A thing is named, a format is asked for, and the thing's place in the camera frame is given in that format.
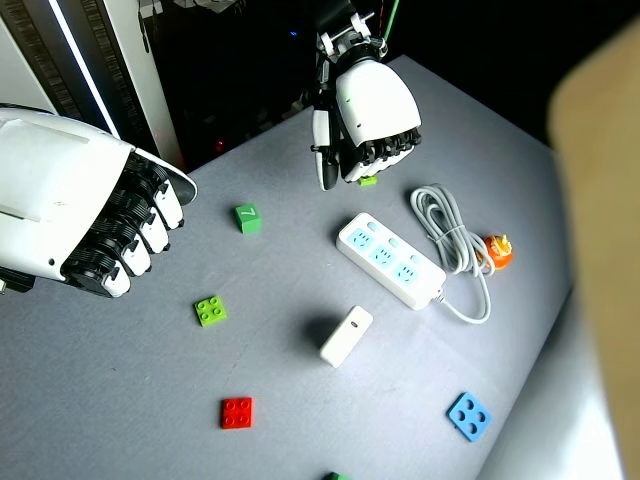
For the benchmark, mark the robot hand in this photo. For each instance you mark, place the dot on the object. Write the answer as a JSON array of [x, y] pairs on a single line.
[[375, 105], [60, 200]]

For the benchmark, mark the white power strip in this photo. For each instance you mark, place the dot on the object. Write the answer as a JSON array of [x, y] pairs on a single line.
[[385, 255]]

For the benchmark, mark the white power adapter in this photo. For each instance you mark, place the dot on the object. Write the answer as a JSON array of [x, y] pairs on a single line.
[[345, 337]]

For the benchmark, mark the lime green toy brick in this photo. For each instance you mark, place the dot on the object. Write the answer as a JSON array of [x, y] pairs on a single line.
[[211, 311], [368, 181]]

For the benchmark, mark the green cube with number seven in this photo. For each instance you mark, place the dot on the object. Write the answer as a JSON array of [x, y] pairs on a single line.
[[248, 220]]

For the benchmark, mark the orange toy with yellow top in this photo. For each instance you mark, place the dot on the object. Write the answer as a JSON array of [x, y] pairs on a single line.
[[498, 255]]

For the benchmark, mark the tan blurred board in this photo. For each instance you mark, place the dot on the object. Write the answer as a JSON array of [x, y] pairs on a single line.
[[600, 200]]

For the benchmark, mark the red toy brick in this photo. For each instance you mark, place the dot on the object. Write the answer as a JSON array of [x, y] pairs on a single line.
[[237, 413]]

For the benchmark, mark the grey table cloth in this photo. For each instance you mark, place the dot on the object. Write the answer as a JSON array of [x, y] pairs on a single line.
[[300, 400]]

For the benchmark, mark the blue block with four holes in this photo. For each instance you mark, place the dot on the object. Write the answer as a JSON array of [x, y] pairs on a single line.
[[470, 416]]

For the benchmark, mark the dark green block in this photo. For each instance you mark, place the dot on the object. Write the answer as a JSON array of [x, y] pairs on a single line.
[[337, 476]]

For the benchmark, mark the white post with light strip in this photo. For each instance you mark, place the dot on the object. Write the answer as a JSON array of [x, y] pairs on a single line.
[[132, 75]]

